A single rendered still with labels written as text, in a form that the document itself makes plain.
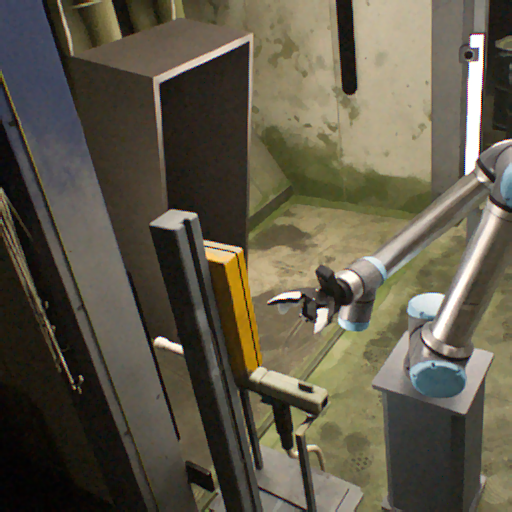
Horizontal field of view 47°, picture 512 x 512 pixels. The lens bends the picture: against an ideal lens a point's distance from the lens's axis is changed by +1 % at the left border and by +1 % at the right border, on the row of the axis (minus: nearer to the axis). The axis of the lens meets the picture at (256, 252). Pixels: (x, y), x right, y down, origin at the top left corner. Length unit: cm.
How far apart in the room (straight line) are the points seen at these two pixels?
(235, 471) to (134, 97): 126
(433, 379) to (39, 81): 126
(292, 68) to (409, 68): 84
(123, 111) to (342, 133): 240
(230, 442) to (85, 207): 63
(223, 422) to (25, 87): 78
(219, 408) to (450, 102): 304
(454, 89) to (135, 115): 229
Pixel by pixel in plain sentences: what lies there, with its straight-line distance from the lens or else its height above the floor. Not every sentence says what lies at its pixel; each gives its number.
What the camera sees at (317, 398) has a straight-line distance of 128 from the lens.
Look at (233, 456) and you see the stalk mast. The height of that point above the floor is 113.
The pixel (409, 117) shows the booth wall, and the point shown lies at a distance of 401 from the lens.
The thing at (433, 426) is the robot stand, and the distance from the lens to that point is 207.
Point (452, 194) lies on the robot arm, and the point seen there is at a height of 131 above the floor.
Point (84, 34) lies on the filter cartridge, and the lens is 344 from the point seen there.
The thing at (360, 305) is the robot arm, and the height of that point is 106.
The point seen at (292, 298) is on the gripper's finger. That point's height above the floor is 119.
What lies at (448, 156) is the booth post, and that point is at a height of 50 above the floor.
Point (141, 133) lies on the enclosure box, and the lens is 208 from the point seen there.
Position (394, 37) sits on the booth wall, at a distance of 391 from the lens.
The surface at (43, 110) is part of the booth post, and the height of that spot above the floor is 174.
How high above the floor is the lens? 204
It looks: 30 degrees down
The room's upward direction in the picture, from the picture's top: 10 degrees counter-clockwise
